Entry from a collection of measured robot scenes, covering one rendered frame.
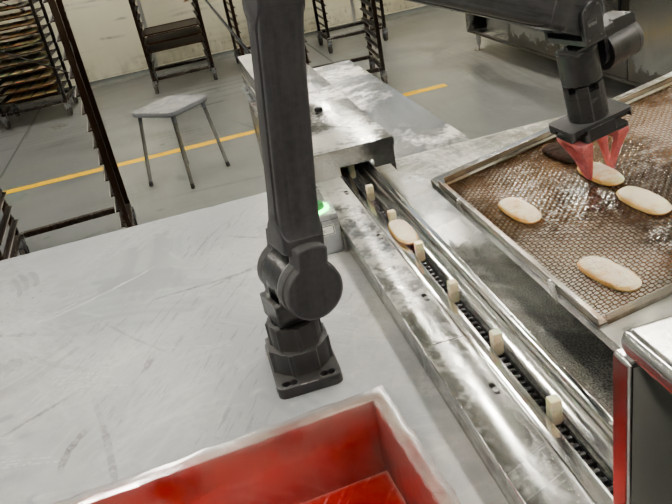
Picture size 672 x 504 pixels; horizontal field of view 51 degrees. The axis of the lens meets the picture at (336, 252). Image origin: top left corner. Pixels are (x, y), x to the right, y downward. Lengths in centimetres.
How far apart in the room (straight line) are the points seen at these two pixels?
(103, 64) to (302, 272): 724
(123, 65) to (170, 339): 698
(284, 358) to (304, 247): 16
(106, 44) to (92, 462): 719
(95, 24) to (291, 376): 718
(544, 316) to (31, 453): 69
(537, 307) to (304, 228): 36
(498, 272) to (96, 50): 712
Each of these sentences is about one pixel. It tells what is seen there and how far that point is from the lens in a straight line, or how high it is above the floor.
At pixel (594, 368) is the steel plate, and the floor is 82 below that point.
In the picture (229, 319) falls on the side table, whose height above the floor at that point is 82.
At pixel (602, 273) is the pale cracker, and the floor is 91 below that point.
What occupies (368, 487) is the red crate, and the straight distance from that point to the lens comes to 79.
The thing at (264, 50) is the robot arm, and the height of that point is 124.
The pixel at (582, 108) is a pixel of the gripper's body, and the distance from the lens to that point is 110.
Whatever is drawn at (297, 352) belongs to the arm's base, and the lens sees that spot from 92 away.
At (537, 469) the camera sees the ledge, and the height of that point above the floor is 86.
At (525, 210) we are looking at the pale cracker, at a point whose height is 91.
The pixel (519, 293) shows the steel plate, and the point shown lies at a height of 82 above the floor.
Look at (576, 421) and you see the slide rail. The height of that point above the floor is 85.
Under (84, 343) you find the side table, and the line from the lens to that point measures 120.
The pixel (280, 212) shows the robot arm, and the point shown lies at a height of 105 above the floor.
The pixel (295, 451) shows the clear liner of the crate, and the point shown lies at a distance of 74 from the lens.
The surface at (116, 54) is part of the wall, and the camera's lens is 800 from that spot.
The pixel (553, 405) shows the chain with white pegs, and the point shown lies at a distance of 79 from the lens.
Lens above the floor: 138
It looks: 27 degrees down
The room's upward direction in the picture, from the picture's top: 11 degrees counter-clockwise
